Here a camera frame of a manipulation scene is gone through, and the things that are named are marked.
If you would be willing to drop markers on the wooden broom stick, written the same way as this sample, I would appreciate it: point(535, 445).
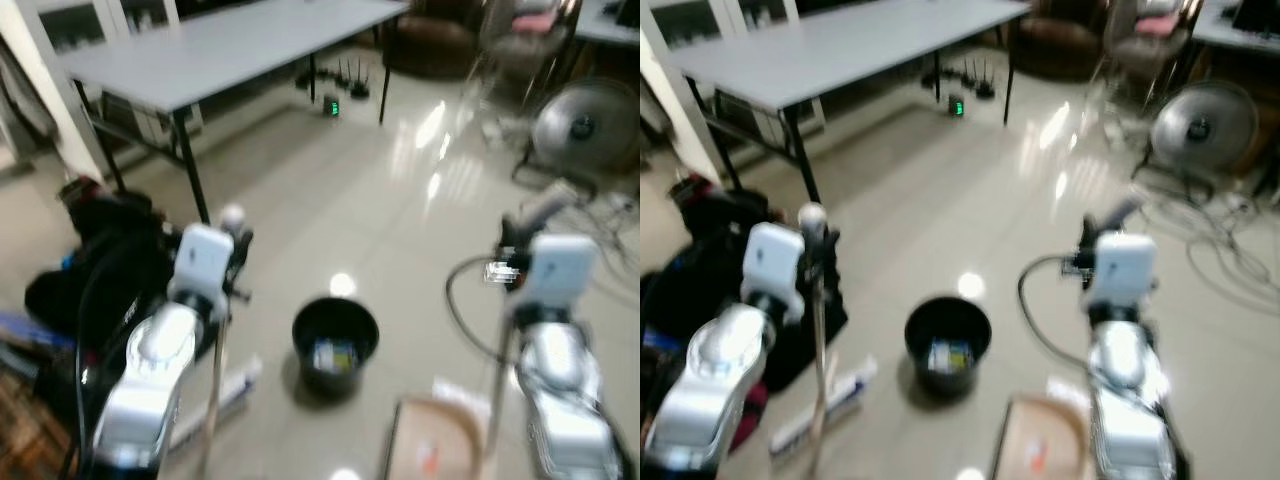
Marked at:
point(817, 400)
point(214, 400)

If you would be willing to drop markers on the black router with antennas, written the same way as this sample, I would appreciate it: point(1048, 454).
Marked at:
point(352, 88)
point(978, 88)

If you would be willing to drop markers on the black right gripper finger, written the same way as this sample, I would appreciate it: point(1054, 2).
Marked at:
point(545, 210)
point(1118, 215)

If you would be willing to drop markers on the grey round floor fan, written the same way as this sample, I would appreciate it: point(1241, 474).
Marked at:
point(585, 125)
point(1203, 128)

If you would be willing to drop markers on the rubbish packet in bin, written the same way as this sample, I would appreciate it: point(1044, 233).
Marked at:
point(335, 353)
point(950, 354)

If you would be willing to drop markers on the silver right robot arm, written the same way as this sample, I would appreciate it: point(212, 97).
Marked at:
point(565, 400)
point(1130, 400)

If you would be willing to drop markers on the small device with green display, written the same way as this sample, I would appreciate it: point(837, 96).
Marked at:
point(331, 105)
point(956, 106)

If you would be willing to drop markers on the grey folding table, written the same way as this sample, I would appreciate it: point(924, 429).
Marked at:
point(840, 45)
point(220, 50)

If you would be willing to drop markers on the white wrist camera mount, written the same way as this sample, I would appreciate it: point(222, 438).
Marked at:
point(203, 258)
point(1124, 265)
point(775, 262)
point(560, 268)

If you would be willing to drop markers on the brown leather armchair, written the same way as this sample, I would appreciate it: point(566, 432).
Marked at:
point(1055, 40)
point(430, 40)

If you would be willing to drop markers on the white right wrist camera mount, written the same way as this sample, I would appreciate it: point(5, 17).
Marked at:
point(560, 268)
point(1124, 265)

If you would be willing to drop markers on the white glass door cabinet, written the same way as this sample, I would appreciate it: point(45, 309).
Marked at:
point(720, 18)
point(90, 20)

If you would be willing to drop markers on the chair with pink cushion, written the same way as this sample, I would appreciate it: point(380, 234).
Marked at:
point(1150, 45)
point(530, 45)

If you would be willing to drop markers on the black bag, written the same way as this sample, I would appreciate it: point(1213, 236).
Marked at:
point(110, 260)
point(710, 250)

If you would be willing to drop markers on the white long box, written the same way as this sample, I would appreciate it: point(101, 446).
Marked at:
point(845, 395)
point(235, 385)

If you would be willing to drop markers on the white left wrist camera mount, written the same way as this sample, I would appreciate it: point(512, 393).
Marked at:
point(203, 258)
point(775, 262)

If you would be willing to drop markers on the black round waste bin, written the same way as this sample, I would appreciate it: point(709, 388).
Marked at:
point(335, 325)
point(948, 325)

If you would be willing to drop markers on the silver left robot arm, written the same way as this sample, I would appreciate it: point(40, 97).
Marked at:
point(712, 385)
point(145, 390)

